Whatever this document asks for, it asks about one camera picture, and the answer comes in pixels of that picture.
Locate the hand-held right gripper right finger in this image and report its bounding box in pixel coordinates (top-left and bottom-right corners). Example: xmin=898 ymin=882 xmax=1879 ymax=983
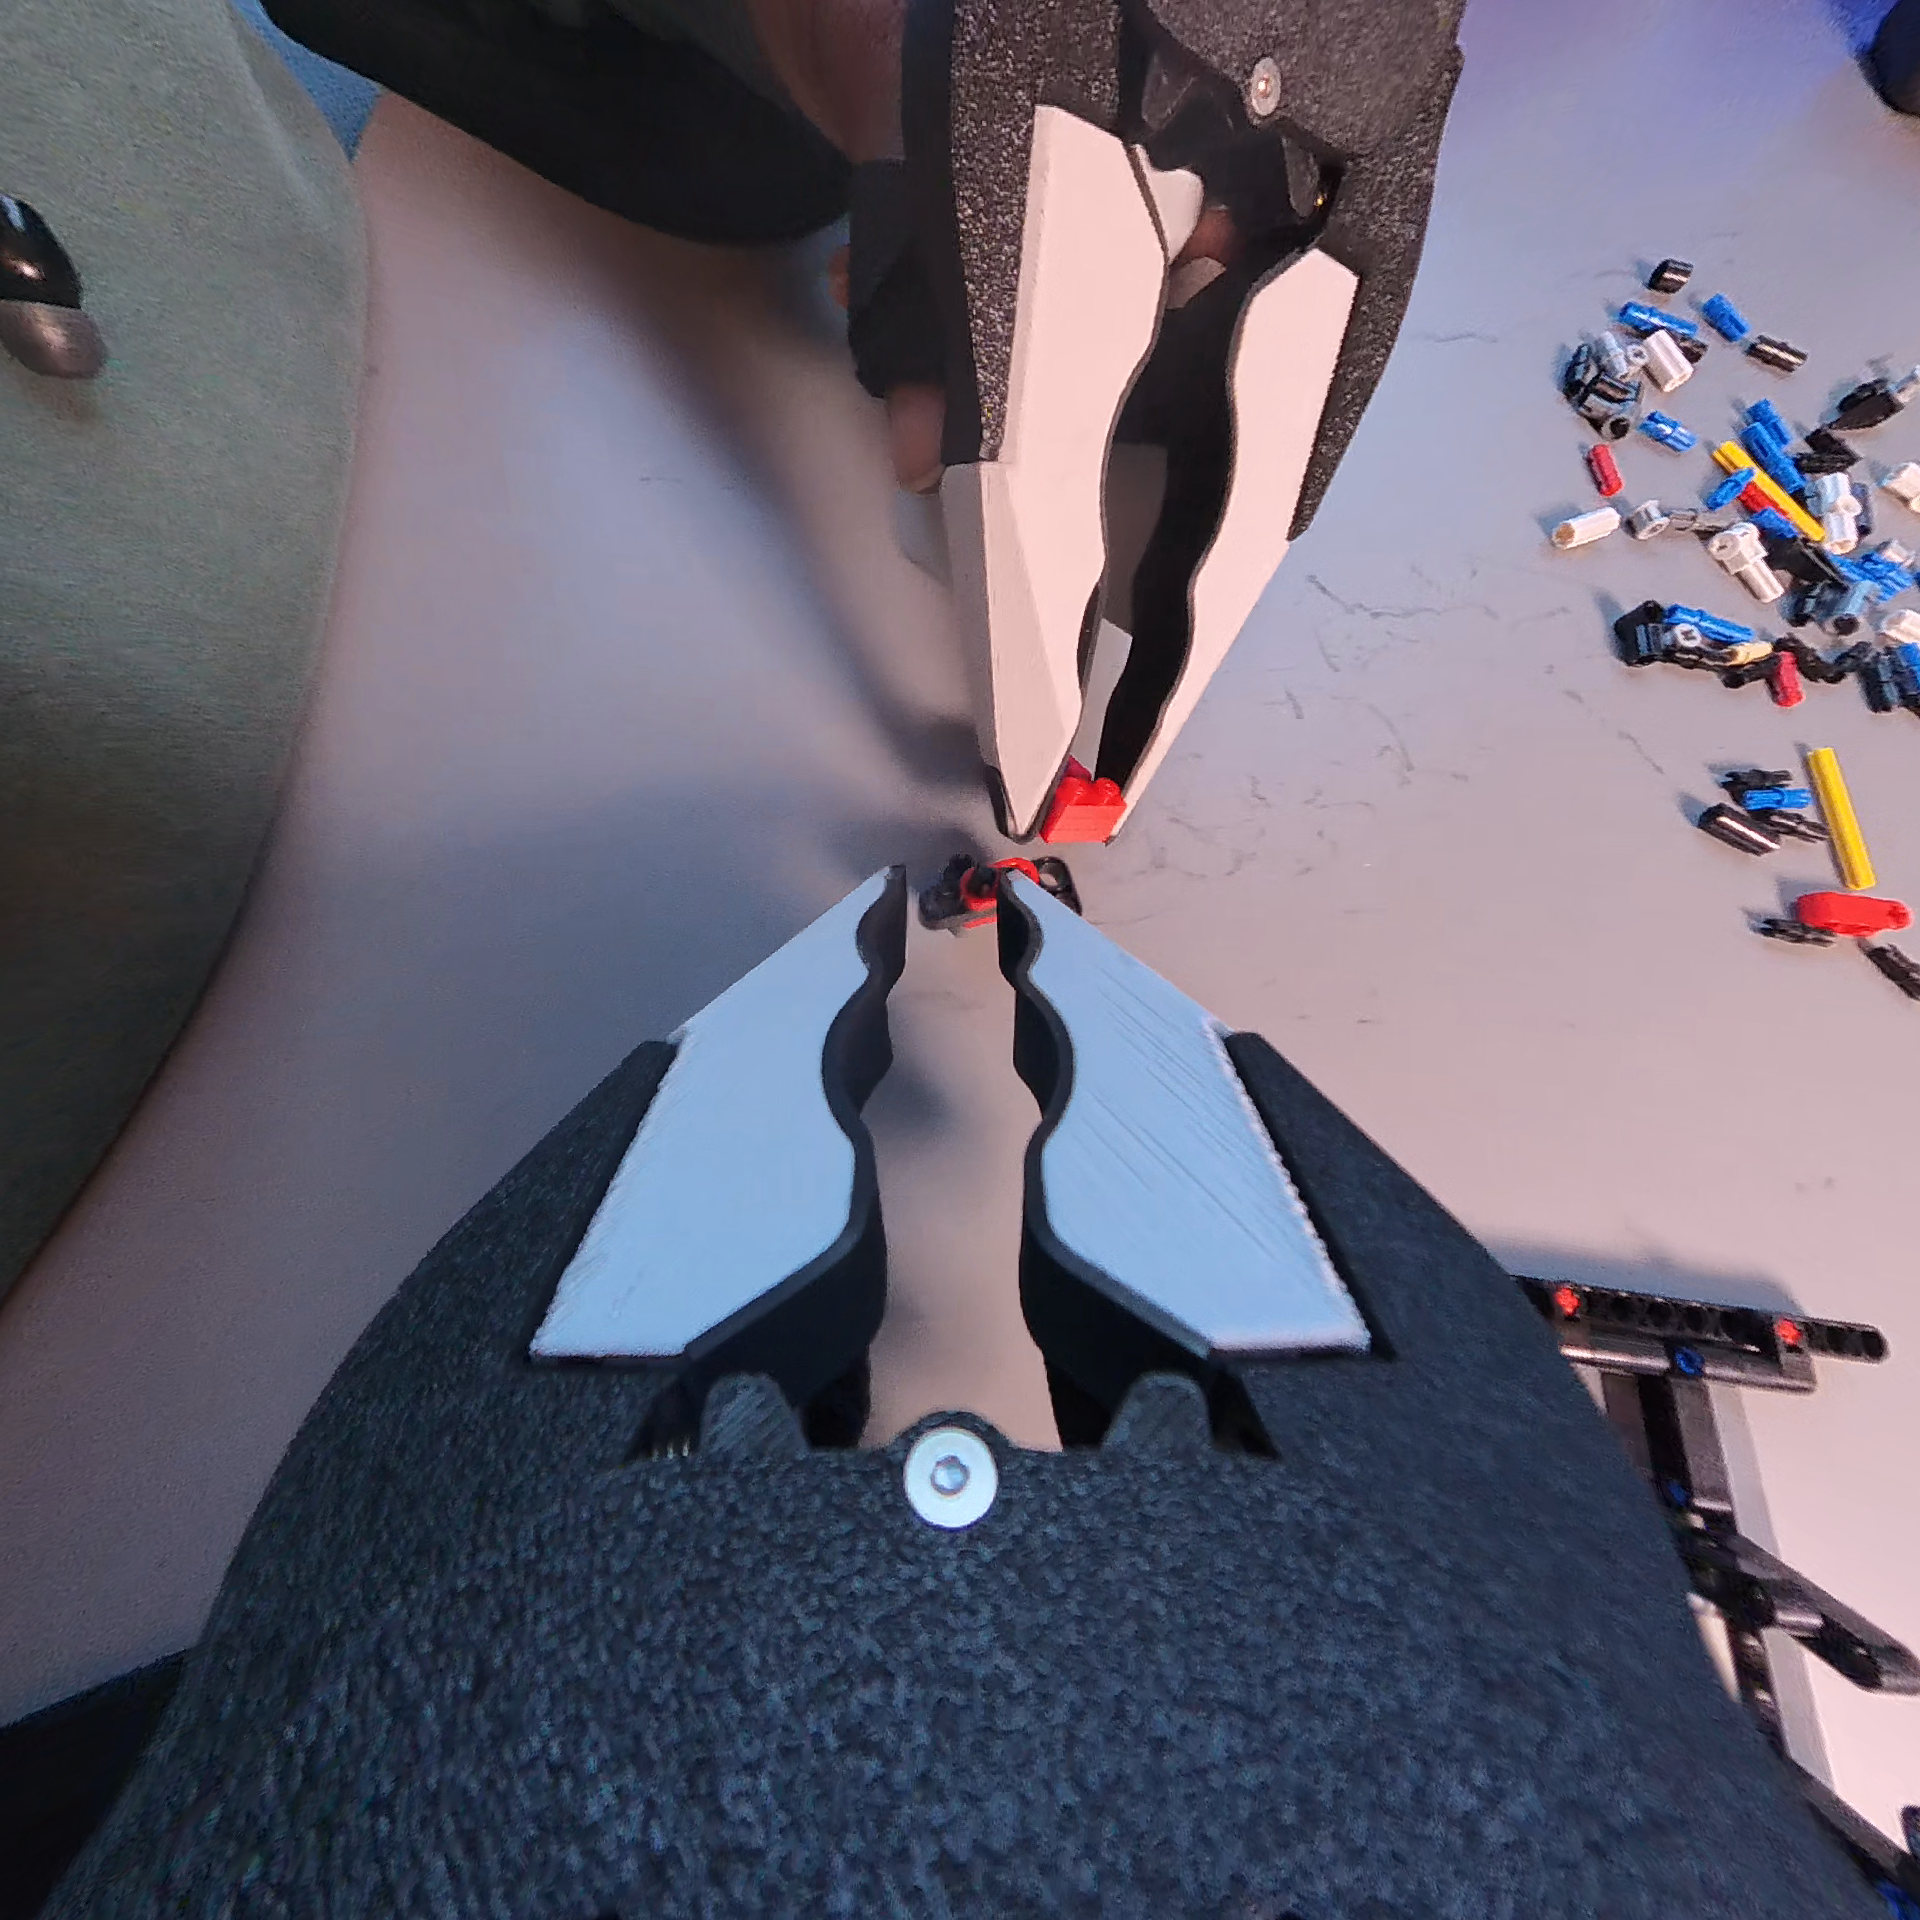
xmin=992 ymin=871 xmax=1373 ymax=1361

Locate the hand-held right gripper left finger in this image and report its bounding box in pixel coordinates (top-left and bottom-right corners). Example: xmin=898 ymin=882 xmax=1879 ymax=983
xmin=528 ymin=863 xmax=911 ymax=1364

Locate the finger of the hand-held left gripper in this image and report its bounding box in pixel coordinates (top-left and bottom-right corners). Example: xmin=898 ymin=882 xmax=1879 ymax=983
xmin=1078 ymin=245 xmax=1364 ymax=842
xmin=938 ymin=105 xmax=1174 ymax=847

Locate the person's left hand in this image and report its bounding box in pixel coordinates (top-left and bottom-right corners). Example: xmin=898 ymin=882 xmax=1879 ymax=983
xmin=757 ymin=0 xmax=953 ymax=497

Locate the pile of small toy pieces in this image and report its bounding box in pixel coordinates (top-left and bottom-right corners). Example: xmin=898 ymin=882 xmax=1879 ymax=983
xmin=1551 ymin=256 xmax=1920 ymax=717

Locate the black white toy brick model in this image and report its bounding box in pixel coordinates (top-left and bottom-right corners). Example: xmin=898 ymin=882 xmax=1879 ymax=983
xmin=1516 ymin=1272 xmax=1920 ymax=1893

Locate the yellow toy axle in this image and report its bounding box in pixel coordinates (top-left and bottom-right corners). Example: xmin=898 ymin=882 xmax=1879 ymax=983
xmin=1804 ymin=746 xmax=1881 ymax=893

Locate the black drawstring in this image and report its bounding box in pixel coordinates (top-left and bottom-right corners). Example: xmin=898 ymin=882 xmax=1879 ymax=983
xmin=0 ymin=192 xmax=110 ymax=380

